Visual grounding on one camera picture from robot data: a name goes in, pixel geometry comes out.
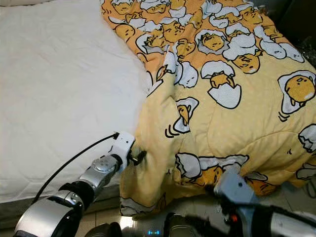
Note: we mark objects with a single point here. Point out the dark grey robot lower body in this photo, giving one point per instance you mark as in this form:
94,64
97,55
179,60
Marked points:
177,227

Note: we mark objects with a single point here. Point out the white quilted mattress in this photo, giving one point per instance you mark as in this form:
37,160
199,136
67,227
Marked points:
64,98

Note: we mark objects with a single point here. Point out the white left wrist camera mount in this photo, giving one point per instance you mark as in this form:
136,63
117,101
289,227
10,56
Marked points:
124,144

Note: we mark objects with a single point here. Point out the orange cartoon egg duvet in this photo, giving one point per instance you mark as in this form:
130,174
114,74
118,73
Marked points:
237,133

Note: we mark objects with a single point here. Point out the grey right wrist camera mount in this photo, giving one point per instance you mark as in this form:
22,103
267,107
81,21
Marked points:
234,187

